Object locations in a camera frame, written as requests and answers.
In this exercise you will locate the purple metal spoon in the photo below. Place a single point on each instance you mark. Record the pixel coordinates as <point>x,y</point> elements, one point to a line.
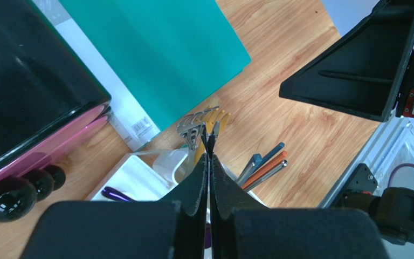
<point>115,195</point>

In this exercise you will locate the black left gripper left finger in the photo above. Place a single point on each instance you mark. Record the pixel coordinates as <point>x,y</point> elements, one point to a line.
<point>171,227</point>

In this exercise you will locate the orange chopstick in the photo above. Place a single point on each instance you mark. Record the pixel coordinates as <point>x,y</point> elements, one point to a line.
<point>277,160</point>

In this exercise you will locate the blue chopstick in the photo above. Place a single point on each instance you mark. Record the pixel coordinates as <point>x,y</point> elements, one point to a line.
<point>269,155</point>
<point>251,167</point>

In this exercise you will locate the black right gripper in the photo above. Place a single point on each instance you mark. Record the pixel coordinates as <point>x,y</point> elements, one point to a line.
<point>368,72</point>

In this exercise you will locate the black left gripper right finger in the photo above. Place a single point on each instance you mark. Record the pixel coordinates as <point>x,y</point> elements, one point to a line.
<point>244,228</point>

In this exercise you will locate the black and pink drawer box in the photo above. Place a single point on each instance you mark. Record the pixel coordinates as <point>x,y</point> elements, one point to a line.
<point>50,102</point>

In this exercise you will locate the teal cutting mat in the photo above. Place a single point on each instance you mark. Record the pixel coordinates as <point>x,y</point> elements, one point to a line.
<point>157,59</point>

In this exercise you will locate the small silver fork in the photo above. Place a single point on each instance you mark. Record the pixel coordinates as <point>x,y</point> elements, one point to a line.
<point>209,139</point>

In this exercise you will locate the large silver fork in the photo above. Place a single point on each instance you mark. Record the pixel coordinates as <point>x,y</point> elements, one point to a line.
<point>189,129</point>

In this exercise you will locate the white perforated utensil caddy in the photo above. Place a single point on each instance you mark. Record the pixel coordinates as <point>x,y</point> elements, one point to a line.
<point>145,175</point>

